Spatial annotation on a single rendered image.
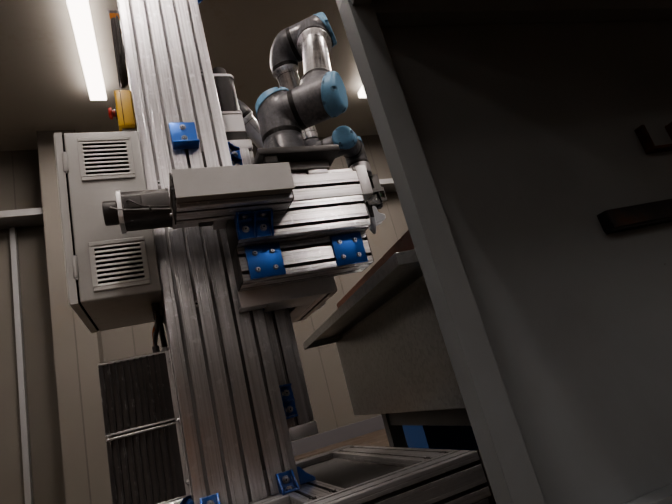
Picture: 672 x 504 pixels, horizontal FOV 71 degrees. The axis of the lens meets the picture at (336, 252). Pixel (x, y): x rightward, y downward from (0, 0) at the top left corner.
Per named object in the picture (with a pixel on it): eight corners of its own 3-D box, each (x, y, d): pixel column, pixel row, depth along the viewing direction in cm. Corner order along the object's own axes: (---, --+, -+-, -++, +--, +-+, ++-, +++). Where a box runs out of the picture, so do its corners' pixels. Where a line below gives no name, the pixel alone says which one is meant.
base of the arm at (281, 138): (268, 154, 122) (260, 122, 125) (259, 182, 135) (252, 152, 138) (322, 151, 128) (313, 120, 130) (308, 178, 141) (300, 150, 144)
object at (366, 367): (362, 413, 220) (343, 340, 230) (528, 400, 101) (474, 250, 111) (354, 415, 219) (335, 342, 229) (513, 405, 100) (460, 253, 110)
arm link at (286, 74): (253, 35, 161) (296, 168, 156) (282, 21, 158) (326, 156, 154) (266, 50, 172) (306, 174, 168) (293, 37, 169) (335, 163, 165)
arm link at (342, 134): (324, 153, 153) (334, 165, 164) (356, 140, 151) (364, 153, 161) (318, 132, 156) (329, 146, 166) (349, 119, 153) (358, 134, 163)
